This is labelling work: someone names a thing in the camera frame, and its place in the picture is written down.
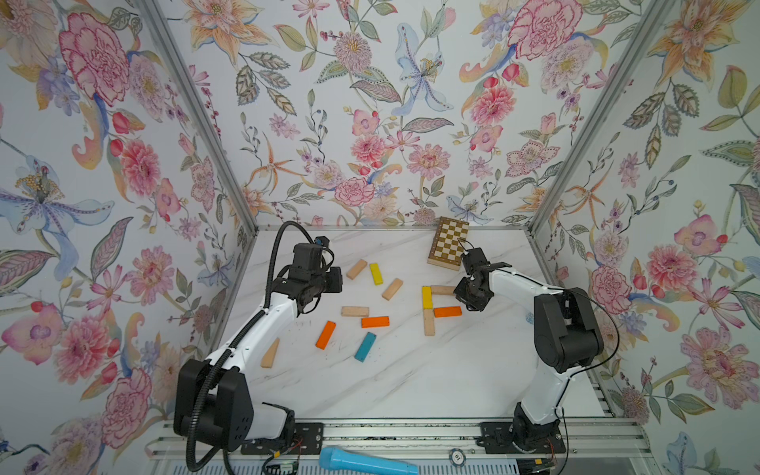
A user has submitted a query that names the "orange block diagonal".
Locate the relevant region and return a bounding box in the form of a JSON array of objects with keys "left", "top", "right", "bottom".
[{"left": 315, "top": 321, "right": 336, "bottom": 350}]

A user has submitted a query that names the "natural wood block diagonal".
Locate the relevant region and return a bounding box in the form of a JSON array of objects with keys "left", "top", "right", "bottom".
[{"left": 382, "top": 278, "right": 404, "bottom": 301}]

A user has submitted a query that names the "aluminium left corner post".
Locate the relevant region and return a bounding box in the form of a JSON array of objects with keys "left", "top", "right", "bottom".
[{"left": 136, "top": 0, "right": 258, "bottom": 238}]

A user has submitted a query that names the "teal block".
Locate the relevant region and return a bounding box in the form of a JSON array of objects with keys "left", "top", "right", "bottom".
[{"left": 354, "top": 332, "right": 377, "bottom": 362}]

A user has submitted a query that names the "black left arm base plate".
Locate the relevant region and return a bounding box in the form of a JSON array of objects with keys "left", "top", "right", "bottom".
[{"left": 239, "top": 422, "right": 325, "bottom": 456}]

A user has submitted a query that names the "blue microphone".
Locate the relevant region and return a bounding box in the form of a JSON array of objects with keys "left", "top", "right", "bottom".
[{"left": 319, "top": 447, "right": 420, "bottom": 475}]

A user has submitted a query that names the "orange block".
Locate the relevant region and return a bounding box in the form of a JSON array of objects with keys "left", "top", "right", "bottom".
[
  {"left": 361, "top": 316, "right": 390, "bottom": 329},
  {"left": 433, "top": 306, "right": 463, "bottom": 319}
]

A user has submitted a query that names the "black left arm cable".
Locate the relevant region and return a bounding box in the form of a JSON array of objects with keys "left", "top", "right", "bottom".
[{"left": 183, "top": 220, "right": 316, "bottom": 475}]

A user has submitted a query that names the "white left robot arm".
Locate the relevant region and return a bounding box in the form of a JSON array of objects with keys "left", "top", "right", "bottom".
[{"left": 173, "top": 237, "right": 342, "bottom": 465}]

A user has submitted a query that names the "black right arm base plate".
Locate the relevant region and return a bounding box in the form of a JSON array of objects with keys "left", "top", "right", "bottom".
[{"left": 475, "top": 403, "right": 567, "bottom": 454}]

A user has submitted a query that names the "natural wood block top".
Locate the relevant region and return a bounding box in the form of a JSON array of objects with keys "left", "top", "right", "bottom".
[{"left": 431, "top": 285, "right": 455, "bottom": 296}]

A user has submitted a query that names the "yellow block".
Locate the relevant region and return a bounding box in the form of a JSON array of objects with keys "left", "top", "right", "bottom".
[
  {"left": 369, "top": 263, "right": 384, "bottom": 286},
  {"left": 422, "top": 286, "right": 433, "bottom": 310}
]

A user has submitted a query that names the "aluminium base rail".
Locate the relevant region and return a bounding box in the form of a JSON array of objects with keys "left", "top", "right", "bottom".
[{"left": 144, "top": 416, "right": 651, "bottom": 459}]

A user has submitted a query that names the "wooden chessboard box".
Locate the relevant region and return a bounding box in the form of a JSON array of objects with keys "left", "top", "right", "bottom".
[{"left": 427, "top": 217, "right": 469, "bottom": 271}]

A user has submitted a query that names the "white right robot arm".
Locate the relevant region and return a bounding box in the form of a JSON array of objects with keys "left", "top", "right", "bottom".
[{"left": 454, "top": 247, "right": 604, "bottom": 452}]

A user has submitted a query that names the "aluminium right corner post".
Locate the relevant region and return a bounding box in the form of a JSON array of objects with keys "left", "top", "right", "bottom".
[{"left": 526, "top": 0, "right": 671, "bottom": 238}]

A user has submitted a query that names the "aluminium corner post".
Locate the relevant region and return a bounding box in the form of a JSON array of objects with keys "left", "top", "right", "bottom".
[
  {"left": 136, "top": 0, "right": 258, "bottom": 238},
  {"left": 526, "top": 0, "right": 671, "bottom": 238}
]

